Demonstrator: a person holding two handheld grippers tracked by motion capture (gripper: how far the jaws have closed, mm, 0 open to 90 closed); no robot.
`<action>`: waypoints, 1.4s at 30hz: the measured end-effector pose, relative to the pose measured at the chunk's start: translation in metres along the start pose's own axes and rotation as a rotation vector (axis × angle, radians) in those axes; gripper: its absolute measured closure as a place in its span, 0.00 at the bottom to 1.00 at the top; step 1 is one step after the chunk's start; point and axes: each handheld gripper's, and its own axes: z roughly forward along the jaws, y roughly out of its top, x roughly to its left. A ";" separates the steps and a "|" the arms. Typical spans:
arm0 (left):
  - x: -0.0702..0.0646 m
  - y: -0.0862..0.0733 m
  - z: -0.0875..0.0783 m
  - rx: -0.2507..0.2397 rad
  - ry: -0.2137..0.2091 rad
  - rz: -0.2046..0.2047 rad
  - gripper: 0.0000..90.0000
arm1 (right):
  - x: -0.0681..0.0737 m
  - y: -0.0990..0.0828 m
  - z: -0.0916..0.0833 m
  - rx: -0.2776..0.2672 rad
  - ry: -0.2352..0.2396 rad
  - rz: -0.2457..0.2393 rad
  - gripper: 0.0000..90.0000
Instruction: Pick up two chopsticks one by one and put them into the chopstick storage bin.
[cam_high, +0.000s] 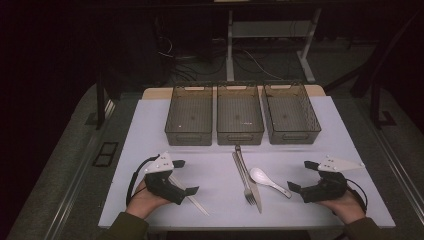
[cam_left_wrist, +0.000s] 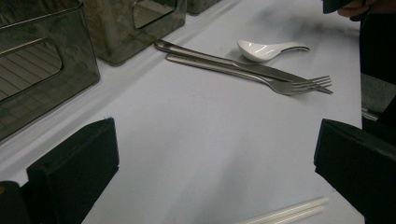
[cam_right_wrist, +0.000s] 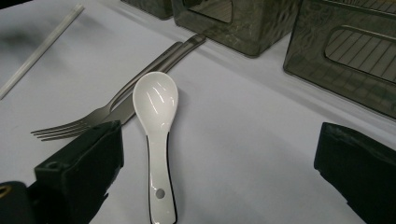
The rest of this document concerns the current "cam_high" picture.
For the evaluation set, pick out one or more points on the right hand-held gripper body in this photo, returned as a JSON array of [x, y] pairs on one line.
[[328, 188]]

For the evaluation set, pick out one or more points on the black floor socket panel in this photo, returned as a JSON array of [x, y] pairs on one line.
[[105, 154]]

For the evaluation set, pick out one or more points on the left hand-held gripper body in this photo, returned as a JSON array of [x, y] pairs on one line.
[[161, 186]]

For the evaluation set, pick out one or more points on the white plastic spoon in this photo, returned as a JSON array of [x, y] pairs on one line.
[[259, 176]]

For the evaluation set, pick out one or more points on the white metal desk frame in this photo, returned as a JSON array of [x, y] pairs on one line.
[[271, 29]]

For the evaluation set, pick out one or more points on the metal fork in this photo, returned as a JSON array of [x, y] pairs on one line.
[[245, 181]]

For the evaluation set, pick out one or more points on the smoky transparent plastic bin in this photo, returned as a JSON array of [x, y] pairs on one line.
[[239, 115], [288, 113], [190, 115]]

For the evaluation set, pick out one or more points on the white table cover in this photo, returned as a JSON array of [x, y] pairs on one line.
[[216, 173]]

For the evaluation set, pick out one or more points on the metal table knife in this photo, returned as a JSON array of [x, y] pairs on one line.
[[255, 193]]

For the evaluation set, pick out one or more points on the black metal stand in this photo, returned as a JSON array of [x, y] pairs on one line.
[[375, 100], [100, 106]]

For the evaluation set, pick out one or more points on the person's right hand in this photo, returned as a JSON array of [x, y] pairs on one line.
[[350, 208]]

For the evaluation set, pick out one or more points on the person's left hand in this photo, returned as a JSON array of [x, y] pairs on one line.
[[143, 201]]

